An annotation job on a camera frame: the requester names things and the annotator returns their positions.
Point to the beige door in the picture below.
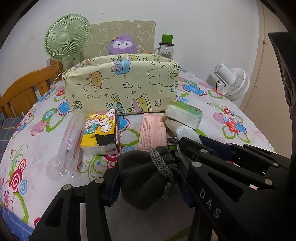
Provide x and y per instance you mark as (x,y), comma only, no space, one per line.
(265,103)

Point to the grey plaid pillow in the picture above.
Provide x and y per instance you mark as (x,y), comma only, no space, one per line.
(7,132)

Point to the pink paper packet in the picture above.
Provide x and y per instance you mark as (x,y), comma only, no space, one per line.
(152,131)

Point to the grey drawstring pouch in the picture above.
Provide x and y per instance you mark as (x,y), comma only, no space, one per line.
(147,176)

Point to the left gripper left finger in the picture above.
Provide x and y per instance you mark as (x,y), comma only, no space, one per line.
(73,207)

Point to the clear plastic sleeve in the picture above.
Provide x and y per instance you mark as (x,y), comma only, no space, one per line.
(66,161)

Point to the yellow cartoon fabric box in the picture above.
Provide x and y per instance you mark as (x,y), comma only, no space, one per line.
(129,83)

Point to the purple plush toy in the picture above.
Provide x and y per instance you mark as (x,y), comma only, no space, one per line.
(122,45)

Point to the floral tablecloth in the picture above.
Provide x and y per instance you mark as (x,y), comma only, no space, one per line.
(30,181)

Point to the green tissue pack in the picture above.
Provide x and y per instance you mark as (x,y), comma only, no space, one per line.
(184,113)

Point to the white standing fan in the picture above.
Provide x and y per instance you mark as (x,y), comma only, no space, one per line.
(232,83)

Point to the green patterned cardboard sheet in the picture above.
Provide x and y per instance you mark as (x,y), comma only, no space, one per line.
(142,32)

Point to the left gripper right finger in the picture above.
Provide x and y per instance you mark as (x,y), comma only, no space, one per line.
(187,198)

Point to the green desk fan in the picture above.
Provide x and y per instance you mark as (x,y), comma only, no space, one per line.
(66,38)

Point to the white cloth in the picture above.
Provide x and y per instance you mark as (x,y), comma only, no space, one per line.
(187,132)

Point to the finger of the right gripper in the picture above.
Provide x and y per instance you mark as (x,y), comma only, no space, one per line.
(219,147)
(203,154)

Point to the yellow cartoon tissue pack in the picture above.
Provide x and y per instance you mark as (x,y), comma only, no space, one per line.
(101,133)

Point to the glass jar green lid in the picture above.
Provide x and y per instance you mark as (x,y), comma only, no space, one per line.
(165,48)

